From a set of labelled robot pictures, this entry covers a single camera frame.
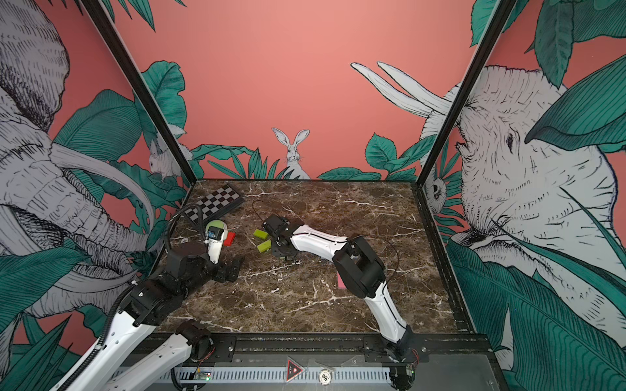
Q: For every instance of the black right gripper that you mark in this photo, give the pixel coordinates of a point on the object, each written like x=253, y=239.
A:
x=275, y=252

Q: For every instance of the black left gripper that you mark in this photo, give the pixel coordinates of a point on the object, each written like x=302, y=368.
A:
x=226, y=274

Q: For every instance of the pink block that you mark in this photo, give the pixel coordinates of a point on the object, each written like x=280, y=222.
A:
x=340, y=283

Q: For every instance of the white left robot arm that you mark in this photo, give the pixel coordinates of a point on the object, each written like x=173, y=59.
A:
x=141, y=309

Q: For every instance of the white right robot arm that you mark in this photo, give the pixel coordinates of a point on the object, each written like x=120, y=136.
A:
x=360, y=268

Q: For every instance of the green block far left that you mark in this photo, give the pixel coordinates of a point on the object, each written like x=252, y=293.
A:
x=261, y=234

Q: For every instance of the green block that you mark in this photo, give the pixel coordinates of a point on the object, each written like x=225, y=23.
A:
x=261, y=234
x=265, y=246

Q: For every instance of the red block near button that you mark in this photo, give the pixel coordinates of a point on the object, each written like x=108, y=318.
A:
x=229, y=239

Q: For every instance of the green dome push button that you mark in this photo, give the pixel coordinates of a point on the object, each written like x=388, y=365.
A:
x=215, y=229

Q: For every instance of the folded black chess board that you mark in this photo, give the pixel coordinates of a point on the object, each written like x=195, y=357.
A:
x=219, y=203

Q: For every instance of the red triangle warning sticker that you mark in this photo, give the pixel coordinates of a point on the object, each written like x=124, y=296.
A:
x=293, y=370

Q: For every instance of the white slotted cable duct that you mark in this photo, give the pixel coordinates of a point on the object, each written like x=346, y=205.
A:
x=276, y=375

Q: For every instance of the black front rail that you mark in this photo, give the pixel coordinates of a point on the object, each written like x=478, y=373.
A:
x=369, y=345

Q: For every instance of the black left corner post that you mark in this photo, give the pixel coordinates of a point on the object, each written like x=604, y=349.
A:
x=100, y=17

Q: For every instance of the black corner post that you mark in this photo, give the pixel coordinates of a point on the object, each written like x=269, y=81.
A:
x=100, y=17
x=494, y=28

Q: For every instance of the black right corner post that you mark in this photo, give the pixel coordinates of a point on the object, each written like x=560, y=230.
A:
x=494, y=28

